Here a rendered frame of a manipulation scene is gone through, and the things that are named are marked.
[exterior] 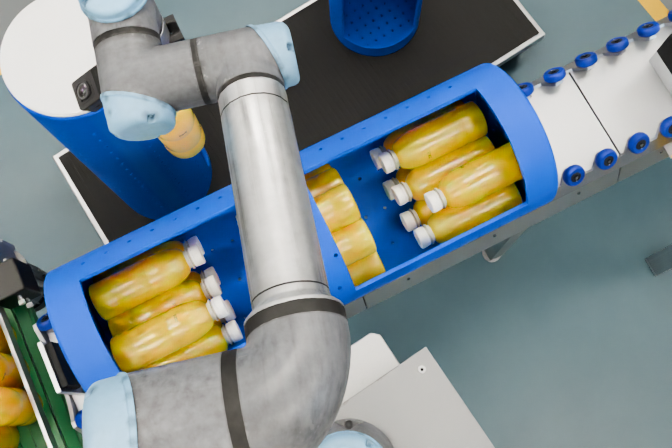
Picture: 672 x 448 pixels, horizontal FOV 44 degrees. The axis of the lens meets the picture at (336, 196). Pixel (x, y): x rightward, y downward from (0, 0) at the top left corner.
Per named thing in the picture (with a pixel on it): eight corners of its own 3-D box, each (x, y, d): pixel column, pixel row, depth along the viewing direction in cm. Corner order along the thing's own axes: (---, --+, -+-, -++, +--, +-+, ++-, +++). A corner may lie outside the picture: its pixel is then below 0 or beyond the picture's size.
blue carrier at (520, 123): (544, 219, 163) (574, 167, 136) (135, 425, 155) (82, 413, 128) (472, 103, 172) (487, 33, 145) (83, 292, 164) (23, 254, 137)
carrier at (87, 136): (201, 228, 248) (221, 138, 255) (120, 130, 163) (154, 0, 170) (109, 212, 250) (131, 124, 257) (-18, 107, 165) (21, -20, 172)
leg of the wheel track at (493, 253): (504, 257, 258) (549, 208, 198) (487, 265, 258) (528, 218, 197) (495, 240, 260) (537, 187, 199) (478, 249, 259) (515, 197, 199)
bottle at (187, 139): (157, 136, 143) (129, 99, 125) (190, 112, 144) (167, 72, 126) (180, 167, 142) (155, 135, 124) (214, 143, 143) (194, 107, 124)
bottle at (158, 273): (104, 326, 144) (201, 278, 146) (85, 291, 142) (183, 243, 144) (108, 314, 151) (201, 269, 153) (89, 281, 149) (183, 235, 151)
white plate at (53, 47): (117, 125, 162) (119, 127, 163) (150, -1, 169) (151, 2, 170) (-18, 103, 164) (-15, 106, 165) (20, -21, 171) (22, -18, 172)
